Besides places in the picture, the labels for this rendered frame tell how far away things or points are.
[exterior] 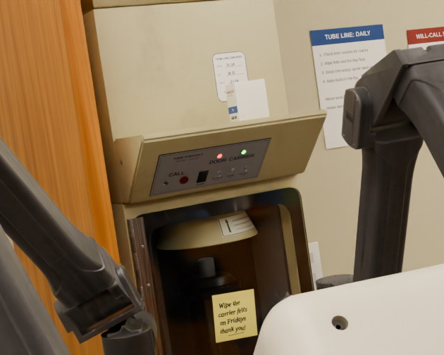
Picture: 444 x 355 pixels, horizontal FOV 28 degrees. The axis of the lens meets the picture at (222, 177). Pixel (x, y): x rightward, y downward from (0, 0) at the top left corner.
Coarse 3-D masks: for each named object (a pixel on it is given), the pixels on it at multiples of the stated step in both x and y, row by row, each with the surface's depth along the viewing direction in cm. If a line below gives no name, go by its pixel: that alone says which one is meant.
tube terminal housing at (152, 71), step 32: (224, 0) 144; (256, 0) 147; (96, 32) 134; (128, 32) 136; (160, 32) 139; (192, 32) 141; (224, 32) 144; (256, 32) 147; (96, 64) 136; (128, 64) 136; (160, 64) 139; (192, 64) 141; (256, 64) 147; (96, 96) 138; (128, 96) 136; (160, 96) 139; (192, 96) 141; (128, 128) 136; (160, 128) 139; (224, 192) 144; (256, 192) 146; (128, 256) 137
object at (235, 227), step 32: (288, 192) 148; (160, 224) 137; (192, 224) 139; (224, 224) 142; (256, 224) 145; (288, 224) 147; (160, 256) 137; (192, 256) 139; (224, 256) 142; (256, 256) 144; (288, 256) 147; (160, 288) 137; (192, 288) 139; (224, 288) 142; (256, 288) 144; (288, 288) 147; (160, 320) 137; (192, 320) 139; (192, 352) 139; (224, 352) 142
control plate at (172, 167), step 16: (240, 144) 135; (256, 144) 136; (160, 160) 129; (176, 160) 131; (192, 160) 132; (208, 160) 134; (224, 160) 136; (240, 160) 137; (256, 160) 139; (160, 176) 132; (176, 176) 133; (192, 176) 135; (208, 176) 137; (224, 176) 139; (240, 176) 140; (256, 176) 142; (160, 192) 134
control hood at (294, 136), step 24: (264, 120) 134; (288, 120) 136; (312, 120) 139; (120, 144) 132; (144, 144) 125; (168, 144) 128; (192, 144) 130; (216, 144) 132; (288, 144) 140; (312, 144) 143; (120, 168) 134; (144, 168) 129; (264, 168) 142; (288, 168) 145; (144, 192) 133; (192, 192) 138
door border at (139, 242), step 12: (132, 240) 134; (144, 240) 136; (132, 252) 135; (144, 252) 136; (144, 264) 136; (144, 276) 136; (144, 288) 136; (144, 300) 136; (156, 312) 136; (156, 324) 136; (156, 348) 136
